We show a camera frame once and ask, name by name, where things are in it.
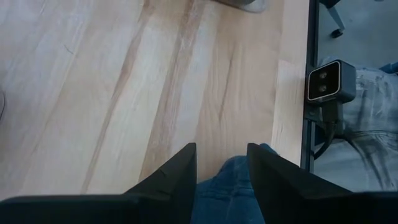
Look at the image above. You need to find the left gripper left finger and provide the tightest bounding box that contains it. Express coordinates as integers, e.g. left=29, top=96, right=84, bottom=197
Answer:
left=0, top=142, right=198, bottom=224

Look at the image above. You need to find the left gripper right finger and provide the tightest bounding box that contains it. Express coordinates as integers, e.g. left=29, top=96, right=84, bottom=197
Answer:
left=246, top=142, right=398, bottom=224

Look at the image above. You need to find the blue denim cap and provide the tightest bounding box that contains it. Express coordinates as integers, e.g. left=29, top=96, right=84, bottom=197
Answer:
left=190, top=142, right=279, bottom=224

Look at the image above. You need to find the chair leg with caster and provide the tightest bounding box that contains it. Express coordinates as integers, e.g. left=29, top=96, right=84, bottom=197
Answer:
left=319, top=0, right=346, bottom=39

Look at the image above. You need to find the black camera mount with cable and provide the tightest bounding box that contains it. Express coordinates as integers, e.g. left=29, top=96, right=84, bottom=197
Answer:
left=304, top=99, right=346, bottom=161

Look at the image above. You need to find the grey table-level camera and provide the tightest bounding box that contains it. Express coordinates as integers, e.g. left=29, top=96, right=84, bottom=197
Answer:
left=305, top=59, right=358, bottom=104

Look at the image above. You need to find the black aluminium table frame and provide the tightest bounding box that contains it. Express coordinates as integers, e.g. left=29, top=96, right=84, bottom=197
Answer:
left=299, top=0, right=321, bottom=172

